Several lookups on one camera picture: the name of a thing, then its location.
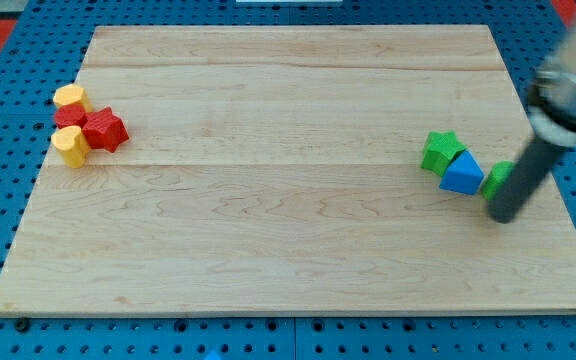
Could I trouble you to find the green cylinder block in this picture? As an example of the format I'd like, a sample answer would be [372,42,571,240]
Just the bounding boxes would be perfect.
[480,161,514,201]

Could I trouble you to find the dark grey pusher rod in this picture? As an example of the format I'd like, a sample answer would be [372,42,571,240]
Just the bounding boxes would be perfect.
[487,135,567,224]

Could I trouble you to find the green star block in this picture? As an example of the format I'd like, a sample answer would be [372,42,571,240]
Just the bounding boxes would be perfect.
[420,131,467,177]

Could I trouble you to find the yellow hexagon block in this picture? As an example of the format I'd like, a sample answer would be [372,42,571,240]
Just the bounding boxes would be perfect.
[53,84,94,112]

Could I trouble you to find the blue triangle block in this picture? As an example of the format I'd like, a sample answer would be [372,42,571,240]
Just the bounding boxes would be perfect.
[439,150,484,195]

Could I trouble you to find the yellow heart block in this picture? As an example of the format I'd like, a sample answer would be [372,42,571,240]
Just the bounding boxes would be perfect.
[51,125,91,168]

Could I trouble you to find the blue block at bottom edge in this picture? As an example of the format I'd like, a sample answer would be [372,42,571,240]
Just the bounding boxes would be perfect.
[203,351,223,360]

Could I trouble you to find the red star block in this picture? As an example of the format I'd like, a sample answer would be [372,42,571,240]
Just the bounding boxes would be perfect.
[82,107,130,153]

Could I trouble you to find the red cylinder block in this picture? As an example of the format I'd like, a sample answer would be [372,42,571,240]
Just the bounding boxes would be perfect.
[53,103,87,129]

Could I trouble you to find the wooden board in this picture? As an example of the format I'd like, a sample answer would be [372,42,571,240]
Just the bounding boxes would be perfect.
[0,25,576,318]

